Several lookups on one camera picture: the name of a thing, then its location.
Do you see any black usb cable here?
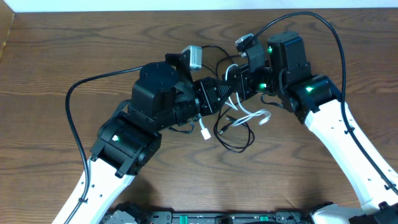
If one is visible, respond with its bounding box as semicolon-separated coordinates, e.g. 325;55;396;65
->
201;45;256;154

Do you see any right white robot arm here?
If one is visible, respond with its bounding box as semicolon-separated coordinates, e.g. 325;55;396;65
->
228;32;397;223

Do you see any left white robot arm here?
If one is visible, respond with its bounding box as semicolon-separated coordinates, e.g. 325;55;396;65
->
54;62;236;223

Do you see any white usb cable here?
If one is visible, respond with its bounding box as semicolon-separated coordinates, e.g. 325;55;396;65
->
198;63;272;141

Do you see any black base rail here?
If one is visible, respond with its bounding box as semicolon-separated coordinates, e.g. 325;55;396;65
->
102;201;379;224

